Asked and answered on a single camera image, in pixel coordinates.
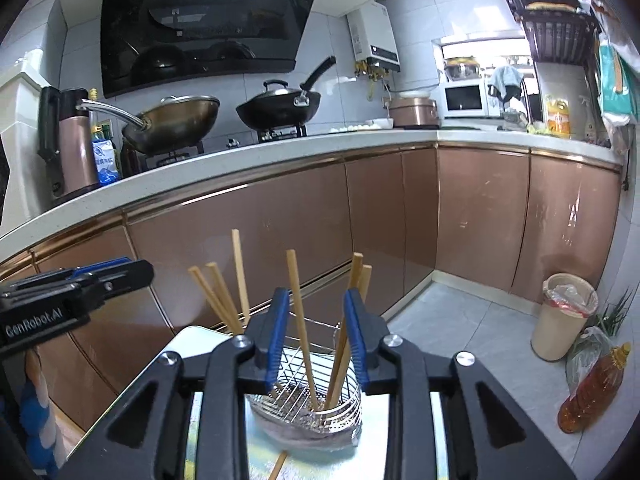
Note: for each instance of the steel pot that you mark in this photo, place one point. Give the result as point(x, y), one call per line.
point(462, 70)

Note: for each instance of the plastic bag with green onions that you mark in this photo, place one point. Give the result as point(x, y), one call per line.
point(582, 355)

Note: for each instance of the beige trash bin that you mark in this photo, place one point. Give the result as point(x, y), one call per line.
point(555, 335)

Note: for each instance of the rose gold thermos jug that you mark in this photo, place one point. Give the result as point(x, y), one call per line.
point(75, 155)

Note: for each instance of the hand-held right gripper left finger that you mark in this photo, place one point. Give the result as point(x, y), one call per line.
point(277, 330)

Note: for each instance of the kitchen window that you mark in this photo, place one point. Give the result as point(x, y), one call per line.
point(465, 50)

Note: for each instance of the white microwave oven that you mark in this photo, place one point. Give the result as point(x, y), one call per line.
point(462, 100)

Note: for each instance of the yellow oil bottle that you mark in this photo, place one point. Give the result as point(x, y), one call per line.
point(557, 122)

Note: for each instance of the cream white countertop appliance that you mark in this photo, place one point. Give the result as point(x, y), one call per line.
point(20, 110)

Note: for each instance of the black glass range hood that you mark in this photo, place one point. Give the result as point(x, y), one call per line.
point(200, 10)

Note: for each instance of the gas stove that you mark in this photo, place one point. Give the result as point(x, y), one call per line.
point(172, 157)

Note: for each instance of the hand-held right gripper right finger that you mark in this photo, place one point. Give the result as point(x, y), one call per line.
point(357, 340)

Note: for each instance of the grey blue towel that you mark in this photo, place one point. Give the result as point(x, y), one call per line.
point(505, 80)

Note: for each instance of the large amber oil bottle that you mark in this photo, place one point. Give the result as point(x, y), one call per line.
point(590, 395)

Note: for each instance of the blue and white bag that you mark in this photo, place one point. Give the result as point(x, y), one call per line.
point(106, 162)

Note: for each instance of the white wall water heater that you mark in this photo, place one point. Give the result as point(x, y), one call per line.
point(372, 35)

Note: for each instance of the white bowl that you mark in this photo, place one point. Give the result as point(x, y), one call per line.
point(381, 124)

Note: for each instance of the group of wooden chopsticks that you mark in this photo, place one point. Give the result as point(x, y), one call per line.
point(240, 270)

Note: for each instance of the brown kitchen base cabinets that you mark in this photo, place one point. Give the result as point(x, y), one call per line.
point(450, 210)

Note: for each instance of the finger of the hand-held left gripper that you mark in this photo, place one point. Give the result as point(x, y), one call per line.
point(122, 280)
point(100, 266)

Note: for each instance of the teal tissue pack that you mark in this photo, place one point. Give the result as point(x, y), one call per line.
point(612, 85)

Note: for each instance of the brown rice cooker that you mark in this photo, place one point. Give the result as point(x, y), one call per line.
point(412, 112)

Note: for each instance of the black wall rack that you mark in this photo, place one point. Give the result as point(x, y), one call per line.
point(550, 35)

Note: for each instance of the black wok with lid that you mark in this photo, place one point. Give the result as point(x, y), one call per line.
point(275, 110)

